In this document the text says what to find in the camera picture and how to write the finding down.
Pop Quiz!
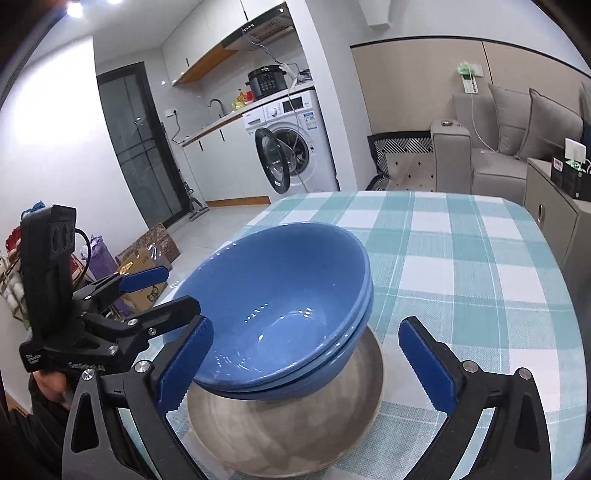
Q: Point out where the white washing machine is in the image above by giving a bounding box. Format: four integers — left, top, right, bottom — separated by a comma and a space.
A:
242, 90, 340, 195

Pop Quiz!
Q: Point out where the grey side cabinet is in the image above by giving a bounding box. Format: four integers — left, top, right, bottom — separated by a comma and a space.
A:
524, 157, 591, 273

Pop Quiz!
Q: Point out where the white kitchen base cabinet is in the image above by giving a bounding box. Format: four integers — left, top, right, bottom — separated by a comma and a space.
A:
181, 113, 273, 207

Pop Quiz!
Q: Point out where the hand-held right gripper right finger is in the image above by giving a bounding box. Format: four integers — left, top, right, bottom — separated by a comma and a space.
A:
398, 316, 552, 480

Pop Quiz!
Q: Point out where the wire rack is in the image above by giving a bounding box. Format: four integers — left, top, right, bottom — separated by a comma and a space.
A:
0, 226, 33, 319

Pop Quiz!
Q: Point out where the teal checked tablecloth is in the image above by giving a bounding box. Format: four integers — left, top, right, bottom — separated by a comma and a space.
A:
111, 190, 587, 480

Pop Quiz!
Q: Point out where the white wall power strip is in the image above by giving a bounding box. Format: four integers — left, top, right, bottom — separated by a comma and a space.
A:
455, 62, 485, 95

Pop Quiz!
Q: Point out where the grey sofa cushion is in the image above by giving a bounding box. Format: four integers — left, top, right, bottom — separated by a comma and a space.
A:
487, 84, 532, 160
517, 88, 583, 162

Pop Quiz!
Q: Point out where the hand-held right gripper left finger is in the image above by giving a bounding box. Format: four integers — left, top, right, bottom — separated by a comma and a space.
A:
60, 316, 215, 480

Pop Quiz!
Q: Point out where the grey sofa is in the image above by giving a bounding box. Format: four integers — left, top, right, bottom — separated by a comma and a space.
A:
430, 83, 591, 195

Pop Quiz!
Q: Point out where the person's left forearm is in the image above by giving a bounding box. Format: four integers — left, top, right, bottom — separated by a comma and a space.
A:
7, 374, 70, 480

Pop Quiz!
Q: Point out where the black pressure cooker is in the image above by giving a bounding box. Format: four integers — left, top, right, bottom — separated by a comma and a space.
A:
245, 65, 288, 99

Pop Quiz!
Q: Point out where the black framed glass door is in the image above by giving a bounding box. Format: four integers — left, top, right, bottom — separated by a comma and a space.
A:
96, 62, 182, 232

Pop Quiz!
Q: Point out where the blue bowl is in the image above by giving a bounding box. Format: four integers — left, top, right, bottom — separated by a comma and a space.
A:
203, 281, 375, 400
170, 222, 372, 389

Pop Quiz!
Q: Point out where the purple bag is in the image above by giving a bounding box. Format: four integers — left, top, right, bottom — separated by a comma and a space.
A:
83, 235, 120, 315

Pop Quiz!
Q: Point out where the black cardboard box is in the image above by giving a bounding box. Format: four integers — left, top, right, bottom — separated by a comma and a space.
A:
549, 157, 591, 201

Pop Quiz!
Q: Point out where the brown cardboard box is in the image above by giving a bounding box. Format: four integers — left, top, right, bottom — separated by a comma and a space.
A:
117, 258, 169, 315

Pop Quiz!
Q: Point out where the white wall cabinet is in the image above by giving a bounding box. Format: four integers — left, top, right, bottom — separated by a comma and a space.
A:
161, 0, 252, 86

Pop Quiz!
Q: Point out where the person's left hand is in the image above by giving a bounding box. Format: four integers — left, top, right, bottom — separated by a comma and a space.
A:
32, 371, 75, 409

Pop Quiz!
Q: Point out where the cream plate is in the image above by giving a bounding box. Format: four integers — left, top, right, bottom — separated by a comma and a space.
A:
186, 325, 385, 478

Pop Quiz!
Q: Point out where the patterned cardboard box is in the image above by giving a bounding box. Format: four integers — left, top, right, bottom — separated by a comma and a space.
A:
115, 223, 182, 273

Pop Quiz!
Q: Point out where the kitchen range hood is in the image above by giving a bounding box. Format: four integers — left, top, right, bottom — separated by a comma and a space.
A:
222, 14, 296, 49

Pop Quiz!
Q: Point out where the white charger cable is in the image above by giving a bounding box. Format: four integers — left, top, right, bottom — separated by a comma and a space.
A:
468, 90, 497, 153

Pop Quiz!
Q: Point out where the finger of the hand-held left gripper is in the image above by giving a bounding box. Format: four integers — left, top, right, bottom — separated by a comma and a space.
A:
76, 295, 201, 365
69, 265, 171, 301

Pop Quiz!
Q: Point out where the white box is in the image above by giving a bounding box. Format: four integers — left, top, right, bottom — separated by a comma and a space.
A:
564, 138, 588, 164

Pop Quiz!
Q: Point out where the grey floor vacuum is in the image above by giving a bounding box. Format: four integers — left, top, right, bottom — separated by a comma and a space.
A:
182, 182, 209, 220

